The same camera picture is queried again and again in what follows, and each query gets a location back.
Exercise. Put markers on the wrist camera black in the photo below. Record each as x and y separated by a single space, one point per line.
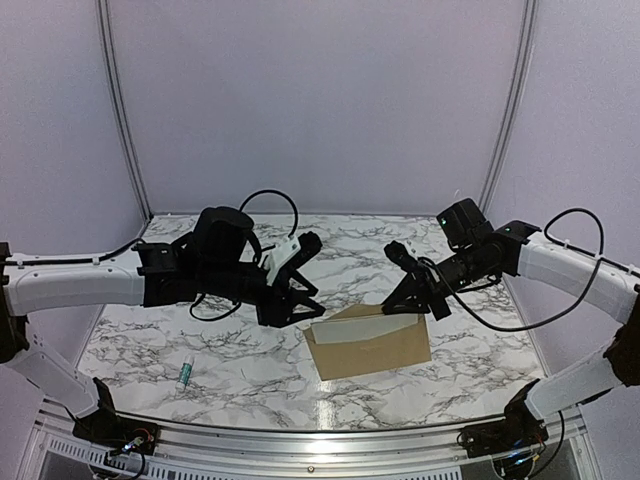
464 225
310 246

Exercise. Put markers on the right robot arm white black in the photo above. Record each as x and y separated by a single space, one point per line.
519 249

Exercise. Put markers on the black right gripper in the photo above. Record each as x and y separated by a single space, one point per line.
413 286

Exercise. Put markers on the cream letter paper sheet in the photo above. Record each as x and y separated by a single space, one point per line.
347 329

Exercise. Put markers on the brown kraft paper envelope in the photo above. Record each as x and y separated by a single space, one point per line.
404 348

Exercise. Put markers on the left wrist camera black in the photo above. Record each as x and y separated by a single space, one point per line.
310 246

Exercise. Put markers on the white green glue stick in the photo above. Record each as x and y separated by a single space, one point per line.
185 372

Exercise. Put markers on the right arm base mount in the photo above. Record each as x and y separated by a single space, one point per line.
497 437

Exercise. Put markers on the aluminium table front rail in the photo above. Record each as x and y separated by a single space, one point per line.
197 451

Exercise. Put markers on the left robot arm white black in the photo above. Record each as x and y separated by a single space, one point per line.
146 275

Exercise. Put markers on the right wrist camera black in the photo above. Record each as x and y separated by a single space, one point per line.
464 225

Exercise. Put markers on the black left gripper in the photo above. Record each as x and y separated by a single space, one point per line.
276 311

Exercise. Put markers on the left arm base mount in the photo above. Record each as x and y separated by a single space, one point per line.
117 435

